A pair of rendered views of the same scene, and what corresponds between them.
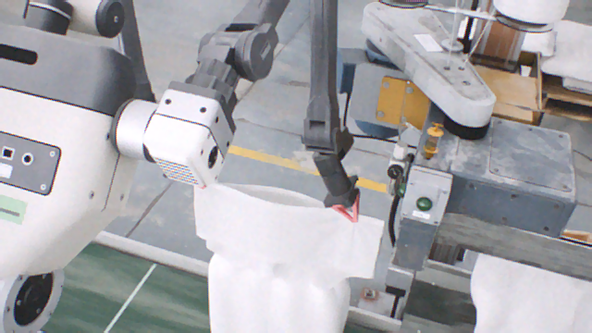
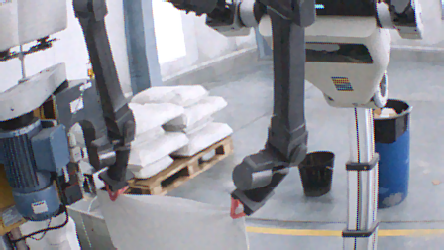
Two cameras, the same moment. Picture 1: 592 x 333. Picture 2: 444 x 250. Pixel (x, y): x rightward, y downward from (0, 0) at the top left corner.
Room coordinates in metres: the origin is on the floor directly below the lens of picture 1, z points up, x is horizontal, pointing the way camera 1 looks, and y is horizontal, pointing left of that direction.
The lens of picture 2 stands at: (2.31, 0.68, 1.55)
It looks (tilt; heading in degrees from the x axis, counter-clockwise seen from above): 14 degrees down; 201
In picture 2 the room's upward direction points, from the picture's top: 9 degrees counter-clockwise
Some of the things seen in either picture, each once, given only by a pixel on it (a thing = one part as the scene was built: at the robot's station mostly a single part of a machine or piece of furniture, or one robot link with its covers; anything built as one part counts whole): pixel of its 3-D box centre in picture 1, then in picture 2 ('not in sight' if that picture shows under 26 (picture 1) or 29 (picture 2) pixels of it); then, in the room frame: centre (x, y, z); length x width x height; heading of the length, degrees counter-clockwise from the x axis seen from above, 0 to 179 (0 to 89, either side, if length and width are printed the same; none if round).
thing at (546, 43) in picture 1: (507, 30); not in sight; (3.73, -1.34, 0.44); 0.66 x 0.42 x 0.14; 71
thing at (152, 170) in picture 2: not in sight; (129, 163); (-1.64, -1.65, 0.20); 0.66 x 0.44 x 0.12; 75
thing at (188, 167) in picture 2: not in sight; (155, 164); (-1.98, -1.59, 0.07); 1.20 x 0.82 x 0.14; 167
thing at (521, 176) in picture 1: (482, 193); (59, 124); (0.94, -0.39, 1.21); 0.30 x 0.25 x 0.30; 75
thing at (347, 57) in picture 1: (351, 74); (52, 153); (1.35, -0.12, 1.25); 0.10 x 0.08 x 0.12; 10
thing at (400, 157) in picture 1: (397, 172); (75, 160); (1.09, -0.24, 1.14); 0.05 x 0.04 x 0.16; 165
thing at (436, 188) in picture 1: (425, 195); not in sight; (0.83, -0.24, 1.28); 0.08 x 0.05 x 0.09; 75
